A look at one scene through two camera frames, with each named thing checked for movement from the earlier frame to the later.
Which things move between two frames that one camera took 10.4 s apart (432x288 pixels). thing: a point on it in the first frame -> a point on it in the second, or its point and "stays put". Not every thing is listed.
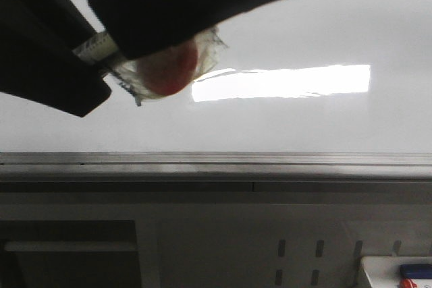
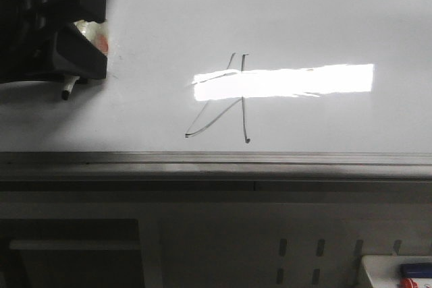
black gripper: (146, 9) -> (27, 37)
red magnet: (162, 73) -> (96, 32)
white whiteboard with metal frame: (335, 84) stays put
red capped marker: (408, 282) stays put
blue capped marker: (420, 271) stays put
